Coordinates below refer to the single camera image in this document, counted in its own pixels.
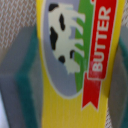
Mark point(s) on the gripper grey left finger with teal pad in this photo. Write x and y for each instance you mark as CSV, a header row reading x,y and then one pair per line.
x,y
21,81

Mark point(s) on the beige woven placemat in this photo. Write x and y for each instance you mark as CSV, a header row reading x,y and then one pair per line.
x,y
14,14

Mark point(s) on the yellow toy butter box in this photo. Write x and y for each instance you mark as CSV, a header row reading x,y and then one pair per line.
x,y
77,45

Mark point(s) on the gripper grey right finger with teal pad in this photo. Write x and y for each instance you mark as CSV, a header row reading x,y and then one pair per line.
x,y
118,97

